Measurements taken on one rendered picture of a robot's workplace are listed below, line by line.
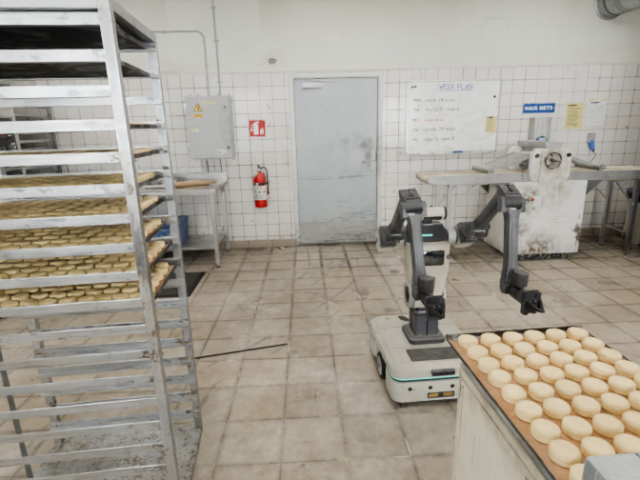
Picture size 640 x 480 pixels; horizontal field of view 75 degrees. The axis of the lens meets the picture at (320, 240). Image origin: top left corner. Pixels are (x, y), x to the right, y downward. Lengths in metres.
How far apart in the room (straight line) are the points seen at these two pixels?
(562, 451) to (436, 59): 4.90
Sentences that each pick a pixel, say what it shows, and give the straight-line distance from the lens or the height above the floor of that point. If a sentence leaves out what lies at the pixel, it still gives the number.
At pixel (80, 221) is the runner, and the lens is 1.41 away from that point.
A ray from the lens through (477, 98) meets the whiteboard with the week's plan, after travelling 5.58.
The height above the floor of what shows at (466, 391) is 0.79.
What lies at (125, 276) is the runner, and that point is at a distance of 1.42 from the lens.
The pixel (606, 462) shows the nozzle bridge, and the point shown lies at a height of 1.18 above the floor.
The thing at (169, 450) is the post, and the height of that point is 0.43.
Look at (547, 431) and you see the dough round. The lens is 0.95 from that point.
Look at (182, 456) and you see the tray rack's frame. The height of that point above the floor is 0.15.
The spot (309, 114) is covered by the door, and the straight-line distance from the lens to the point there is 5.22.
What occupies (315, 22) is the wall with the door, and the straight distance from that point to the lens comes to 5.31.
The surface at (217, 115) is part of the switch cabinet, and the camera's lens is 5.08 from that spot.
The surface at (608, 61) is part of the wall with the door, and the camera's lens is 6.35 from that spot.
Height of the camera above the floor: 1.48
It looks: 15 degrees down
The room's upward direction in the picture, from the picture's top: 2 degrees counter-clockwise
